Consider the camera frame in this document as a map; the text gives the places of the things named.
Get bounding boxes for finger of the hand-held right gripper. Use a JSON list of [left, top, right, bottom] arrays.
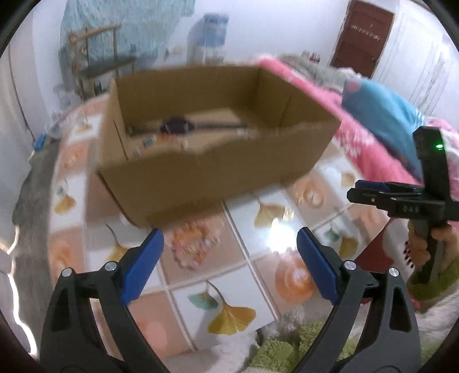
[[355, 180, 426, 199], [347, 188, 395, 216]]

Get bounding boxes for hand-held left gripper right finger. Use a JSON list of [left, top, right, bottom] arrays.
[[292, 227, 421, 373]]

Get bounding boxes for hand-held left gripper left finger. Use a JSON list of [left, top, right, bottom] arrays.
[[40, 229, 171, 373]]

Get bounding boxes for orange bead bracelet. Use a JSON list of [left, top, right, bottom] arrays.
[[171, 219, 226, 269]]

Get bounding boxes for pink white bead bracelet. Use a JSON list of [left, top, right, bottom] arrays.
[[179, 233, 216, 268]]

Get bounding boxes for brown cardboard box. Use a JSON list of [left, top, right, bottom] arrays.
[[95, 65, 341, 228]]

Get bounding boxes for black strap wristwatch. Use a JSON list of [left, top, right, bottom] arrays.
[[160, 116, 249, 134]]

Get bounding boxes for person's right hand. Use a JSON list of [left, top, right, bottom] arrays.
[[403, 224, 459, 280]]

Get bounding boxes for pink floral blanket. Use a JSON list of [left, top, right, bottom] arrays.
[[255, 57, 459, 287]]

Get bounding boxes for ginkgo print tablecloth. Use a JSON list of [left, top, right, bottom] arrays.
[[48, 97, 406, 363]]

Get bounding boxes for blue pillow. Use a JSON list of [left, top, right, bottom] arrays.
[[341, 78, 425, 180]]

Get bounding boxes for green shaggy mat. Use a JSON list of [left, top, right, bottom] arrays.
[[249, 311, 341, 373]]

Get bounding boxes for grey patterned pillow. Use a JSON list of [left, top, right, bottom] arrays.
[[278, 52, 363, 87]]

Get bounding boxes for brown door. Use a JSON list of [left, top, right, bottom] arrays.
[[328, 0, 395, 77]]

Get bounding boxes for white curtain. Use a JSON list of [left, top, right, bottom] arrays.
[[0, 39, 47, 273]]

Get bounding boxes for wooden chair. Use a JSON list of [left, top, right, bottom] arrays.
[[68, 24, 139, 103]]

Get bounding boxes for white water dispenser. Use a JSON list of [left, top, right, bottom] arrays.
[[186, 45, 230, 67]]

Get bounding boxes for blue water bottle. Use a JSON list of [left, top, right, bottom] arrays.
[[188, 13, 230, 49]]

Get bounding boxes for teal patterned hanging cloth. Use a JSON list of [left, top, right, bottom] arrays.
[[59, 0, 196, 63]]

